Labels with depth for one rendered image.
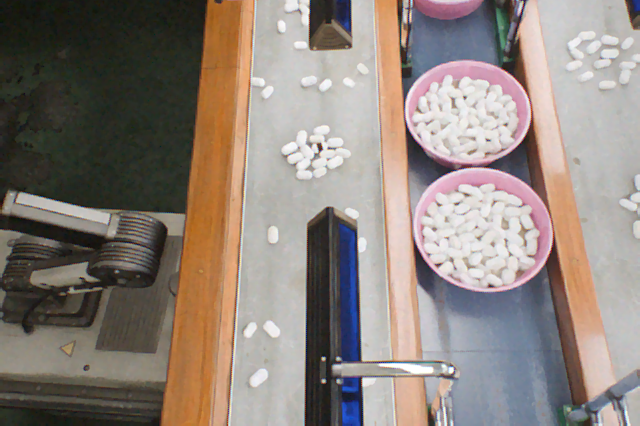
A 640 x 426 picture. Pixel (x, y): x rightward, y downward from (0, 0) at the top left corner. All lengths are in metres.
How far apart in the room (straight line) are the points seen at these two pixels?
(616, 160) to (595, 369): 0.45
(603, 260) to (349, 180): 0.52
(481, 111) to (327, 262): 0.69
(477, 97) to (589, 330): 0.55
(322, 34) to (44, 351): 1.01
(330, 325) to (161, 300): 0.82
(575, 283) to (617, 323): 0.10
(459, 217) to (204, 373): 0.59
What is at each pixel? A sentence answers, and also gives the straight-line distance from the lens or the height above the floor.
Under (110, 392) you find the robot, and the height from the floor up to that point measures 0.36.
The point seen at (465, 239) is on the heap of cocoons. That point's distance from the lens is 1.37.
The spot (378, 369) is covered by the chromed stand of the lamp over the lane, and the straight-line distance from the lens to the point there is 0.89.
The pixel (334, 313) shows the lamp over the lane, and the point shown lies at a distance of 0.93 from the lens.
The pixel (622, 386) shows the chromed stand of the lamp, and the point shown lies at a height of 1.02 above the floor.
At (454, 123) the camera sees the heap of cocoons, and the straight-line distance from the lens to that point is 1.51.
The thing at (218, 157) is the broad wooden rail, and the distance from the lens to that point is 1.47.
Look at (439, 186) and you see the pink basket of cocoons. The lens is 1.41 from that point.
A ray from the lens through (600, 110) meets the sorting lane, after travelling 1.58.
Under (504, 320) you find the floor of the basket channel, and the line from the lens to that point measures 1.40.
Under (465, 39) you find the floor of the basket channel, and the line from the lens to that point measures 1.73.
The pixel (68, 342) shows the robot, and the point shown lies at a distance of 1.73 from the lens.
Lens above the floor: 1.99
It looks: 61 degrees down
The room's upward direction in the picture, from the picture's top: 10 degrees counter-clockwise
